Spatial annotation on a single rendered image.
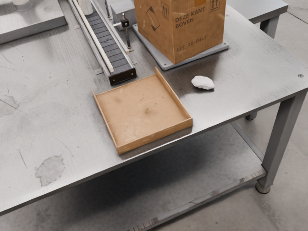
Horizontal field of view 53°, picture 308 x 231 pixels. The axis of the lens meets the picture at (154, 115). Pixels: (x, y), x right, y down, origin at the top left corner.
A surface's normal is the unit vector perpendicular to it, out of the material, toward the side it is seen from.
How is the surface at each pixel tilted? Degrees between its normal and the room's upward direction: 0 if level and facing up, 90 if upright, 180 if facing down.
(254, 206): 0
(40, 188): 0
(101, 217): 1
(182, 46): 90
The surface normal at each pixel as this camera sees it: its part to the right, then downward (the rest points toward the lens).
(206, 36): 0.50, 0.61
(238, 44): -0.10, -0.67
